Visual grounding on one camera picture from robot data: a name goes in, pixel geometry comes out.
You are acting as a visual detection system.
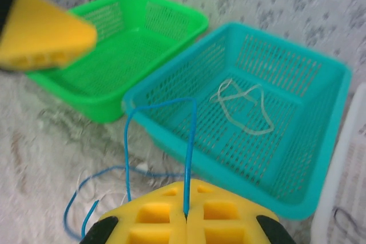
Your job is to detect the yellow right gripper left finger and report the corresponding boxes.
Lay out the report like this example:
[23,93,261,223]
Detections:
[79,180,187,244]

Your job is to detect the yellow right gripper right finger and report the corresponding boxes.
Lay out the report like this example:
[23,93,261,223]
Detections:
[185,179,297,244]

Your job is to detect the thin blue wire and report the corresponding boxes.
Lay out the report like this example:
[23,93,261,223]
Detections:
[62,97,198,242]

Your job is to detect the thin purple wire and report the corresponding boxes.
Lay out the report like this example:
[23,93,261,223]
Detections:
[332,207,366,237]

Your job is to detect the teal plastic basket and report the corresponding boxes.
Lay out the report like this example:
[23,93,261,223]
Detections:
[122,21,353,222]

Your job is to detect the green plastic basket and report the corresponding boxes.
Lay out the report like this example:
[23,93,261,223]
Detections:
[25,0,210,125]

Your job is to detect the white plastic basket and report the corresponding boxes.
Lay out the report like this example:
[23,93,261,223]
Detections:
[309,82,366,244]

